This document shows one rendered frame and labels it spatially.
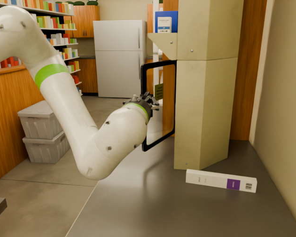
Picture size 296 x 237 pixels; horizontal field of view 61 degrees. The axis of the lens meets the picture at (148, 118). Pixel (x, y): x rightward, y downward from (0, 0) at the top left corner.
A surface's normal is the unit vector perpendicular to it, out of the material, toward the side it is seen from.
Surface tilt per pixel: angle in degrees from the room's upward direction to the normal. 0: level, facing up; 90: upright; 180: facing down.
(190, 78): 90
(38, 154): 95
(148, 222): 0
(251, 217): 0
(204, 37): 90
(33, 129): 95
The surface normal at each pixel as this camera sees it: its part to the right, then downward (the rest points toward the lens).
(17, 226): -0.01, -0.95
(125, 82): -0.15, 0.32
